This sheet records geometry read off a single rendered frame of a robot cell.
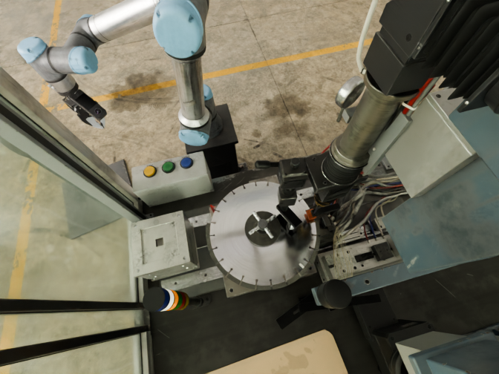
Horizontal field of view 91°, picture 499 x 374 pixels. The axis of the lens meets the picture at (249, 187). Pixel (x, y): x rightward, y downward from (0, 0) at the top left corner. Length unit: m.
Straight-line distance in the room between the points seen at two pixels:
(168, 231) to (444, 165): 0.75
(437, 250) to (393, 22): 0.31
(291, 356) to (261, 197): 0.52
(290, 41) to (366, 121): 2.70
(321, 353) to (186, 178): 0.74
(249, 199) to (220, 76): 2.00
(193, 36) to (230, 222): 0.51
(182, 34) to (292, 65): 2.13
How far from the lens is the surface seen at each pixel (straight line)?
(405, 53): 0.32
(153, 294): 0.58
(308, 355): 0.96
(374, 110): 0.38
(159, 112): 2.49
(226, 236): 0.78
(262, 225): 0.72
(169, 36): 0.72
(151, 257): 0.88
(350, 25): 3.41
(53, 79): 1.05
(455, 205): 0.41
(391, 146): 0.44
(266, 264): 0.75
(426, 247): 0.48
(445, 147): 0.37
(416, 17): 0.31
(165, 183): 0.96
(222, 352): 0.97
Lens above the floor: 1.70
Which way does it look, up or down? 64 degrees down
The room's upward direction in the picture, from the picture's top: 5 degrees counter-clockwise
